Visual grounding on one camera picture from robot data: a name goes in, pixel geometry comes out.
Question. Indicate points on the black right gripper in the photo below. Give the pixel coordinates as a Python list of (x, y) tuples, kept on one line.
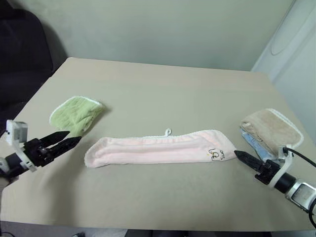
[(267, 172)]

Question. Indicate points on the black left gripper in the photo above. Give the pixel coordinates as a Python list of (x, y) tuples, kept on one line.
[(37, 153)]

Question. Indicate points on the pink towel with embroidery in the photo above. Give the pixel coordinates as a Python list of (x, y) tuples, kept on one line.
[(153, 150)]

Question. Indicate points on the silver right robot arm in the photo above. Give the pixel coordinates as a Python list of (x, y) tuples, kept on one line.
[(300, 195)]

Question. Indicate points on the light blue cloth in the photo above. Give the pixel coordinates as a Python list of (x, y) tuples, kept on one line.
[(259, 148)]

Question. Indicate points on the green cloth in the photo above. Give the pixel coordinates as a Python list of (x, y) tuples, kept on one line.
[(74, 113)]

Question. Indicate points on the beige cloth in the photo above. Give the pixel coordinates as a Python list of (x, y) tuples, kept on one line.
[(269, 126)]

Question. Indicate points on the dark upholstered chair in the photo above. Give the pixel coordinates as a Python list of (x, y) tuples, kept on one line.
[(19, 56)]

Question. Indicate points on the small black device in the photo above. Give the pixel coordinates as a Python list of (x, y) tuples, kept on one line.
[(78, 234)]

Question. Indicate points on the white appliance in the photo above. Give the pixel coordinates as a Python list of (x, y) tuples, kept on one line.
[(291, 44)]

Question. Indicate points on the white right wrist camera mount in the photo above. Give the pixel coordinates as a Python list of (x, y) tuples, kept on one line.
[(284, 160)]

